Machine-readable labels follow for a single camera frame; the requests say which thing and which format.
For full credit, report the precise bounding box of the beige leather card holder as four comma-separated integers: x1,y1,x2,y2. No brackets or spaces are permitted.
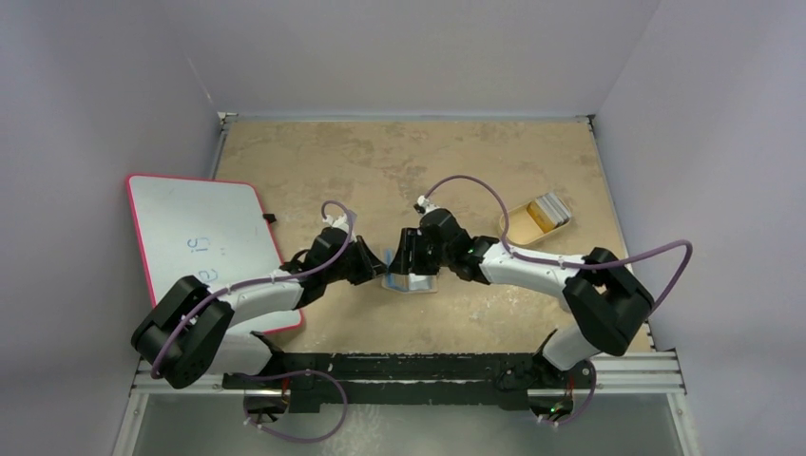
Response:
380,254,439,294

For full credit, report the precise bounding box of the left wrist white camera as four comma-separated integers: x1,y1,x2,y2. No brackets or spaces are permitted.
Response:
322,214,353,232

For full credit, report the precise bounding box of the wrist white camera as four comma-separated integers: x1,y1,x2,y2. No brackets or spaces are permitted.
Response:
322,214,353,232
413,195,439,216

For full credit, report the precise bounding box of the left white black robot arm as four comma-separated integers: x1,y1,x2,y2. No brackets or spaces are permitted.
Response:
130,227,387,390

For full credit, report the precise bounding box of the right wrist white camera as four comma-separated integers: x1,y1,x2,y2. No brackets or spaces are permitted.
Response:
413,195,439,216

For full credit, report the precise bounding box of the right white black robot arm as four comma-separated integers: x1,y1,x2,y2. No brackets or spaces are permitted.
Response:
388,208,655,387

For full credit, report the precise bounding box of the cream oval tray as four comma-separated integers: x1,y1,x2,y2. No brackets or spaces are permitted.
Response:
499,197,572,247

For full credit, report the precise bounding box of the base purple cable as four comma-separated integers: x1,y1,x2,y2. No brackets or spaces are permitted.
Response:
242,370,351,447
535,361,600,429

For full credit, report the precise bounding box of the white pink-framed whiteboard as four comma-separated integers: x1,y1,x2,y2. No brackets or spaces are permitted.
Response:
126,175,282,303

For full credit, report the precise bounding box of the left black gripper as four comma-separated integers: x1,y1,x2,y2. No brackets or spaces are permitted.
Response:
324,236,390,287

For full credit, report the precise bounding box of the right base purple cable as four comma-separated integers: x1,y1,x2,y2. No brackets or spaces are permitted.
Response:
535,361,600,429

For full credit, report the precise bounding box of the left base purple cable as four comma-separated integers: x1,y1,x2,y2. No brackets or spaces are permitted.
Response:
242,370,351,447

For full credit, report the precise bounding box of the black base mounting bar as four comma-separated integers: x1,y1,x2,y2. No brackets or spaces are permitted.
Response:
222,346,594,415

